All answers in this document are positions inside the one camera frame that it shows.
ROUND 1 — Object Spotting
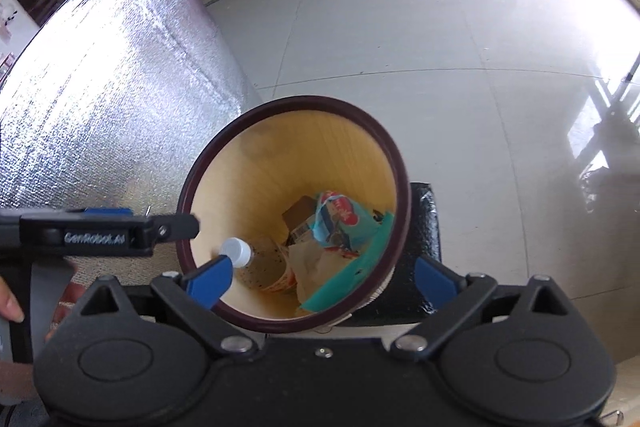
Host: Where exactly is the clear plastic water bottle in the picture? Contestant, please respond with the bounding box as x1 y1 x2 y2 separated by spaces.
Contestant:
219 236 296 294

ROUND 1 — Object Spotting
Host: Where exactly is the blue plastic snack bag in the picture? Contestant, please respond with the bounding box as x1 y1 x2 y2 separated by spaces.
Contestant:
299 191 395 313

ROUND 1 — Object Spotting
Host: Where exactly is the brown cardboard box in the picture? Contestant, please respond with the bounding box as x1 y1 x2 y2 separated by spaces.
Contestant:
282 195 317 246

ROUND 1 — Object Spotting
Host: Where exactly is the white paper towel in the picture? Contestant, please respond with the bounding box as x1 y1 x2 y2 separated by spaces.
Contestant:
288 239 354 305

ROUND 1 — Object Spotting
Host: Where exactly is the yellow wooden trash bin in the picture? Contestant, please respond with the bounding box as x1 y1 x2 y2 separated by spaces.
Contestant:
177 96 411 334

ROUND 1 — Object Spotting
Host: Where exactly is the person's left hand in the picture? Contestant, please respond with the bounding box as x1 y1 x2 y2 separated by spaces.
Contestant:
0 256 91 408

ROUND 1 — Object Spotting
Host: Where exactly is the silver foil table cover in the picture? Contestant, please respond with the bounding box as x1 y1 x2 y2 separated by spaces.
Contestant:
1 0 260 215

